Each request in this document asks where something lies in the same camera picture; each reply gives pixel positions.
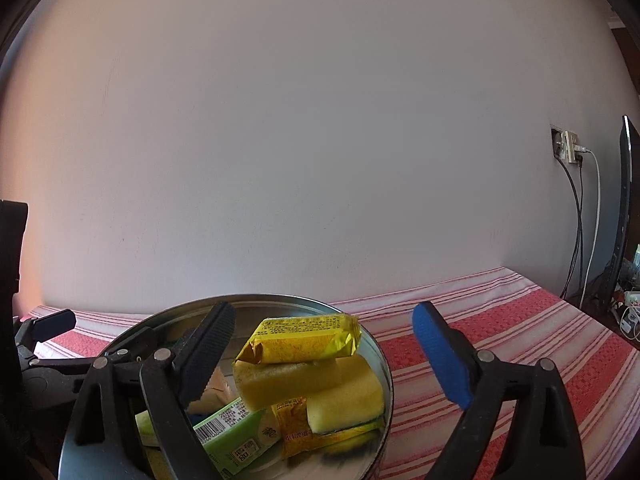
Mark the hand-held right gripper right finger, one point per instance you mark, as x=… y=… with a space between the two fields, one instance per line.
x=442 y=355

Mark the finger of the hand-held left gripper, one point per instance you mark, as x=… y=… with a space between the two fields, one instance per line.
x=135 y=342
x=55 y=324

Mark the large yellow snack packet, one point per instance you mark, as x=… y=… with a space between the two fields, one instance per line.
x=295 y=430

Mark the small yellow snack packet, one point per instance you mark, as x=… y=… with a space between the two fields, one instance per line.
x=300 y=342

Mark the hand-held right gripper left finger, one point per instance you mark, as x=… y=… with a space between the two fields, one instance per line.
x=210 y=350

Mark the red white striped tablecloth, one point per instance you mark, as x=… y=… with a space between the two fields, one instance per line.
x=525 y=340

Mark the yellow green scouring sponge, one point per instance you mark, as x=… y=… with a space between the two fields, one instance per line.
x=350 y=395

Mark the round blue cookie tin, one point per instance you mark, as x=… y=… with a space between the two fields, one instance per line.
x=325 y=467

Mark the long green tissue pack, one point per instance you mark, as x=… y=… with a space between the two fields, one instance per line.
x=235 y=435

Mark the black flat screen monitor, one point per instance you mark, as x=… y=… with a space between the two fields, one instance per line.
x=625 y=185

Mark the beige snack packet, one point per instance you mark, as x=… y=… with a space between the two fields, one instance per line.
x=217 y=392

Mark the white wall socket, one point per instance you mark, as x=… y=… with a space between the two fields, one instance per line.
x=567 y=142

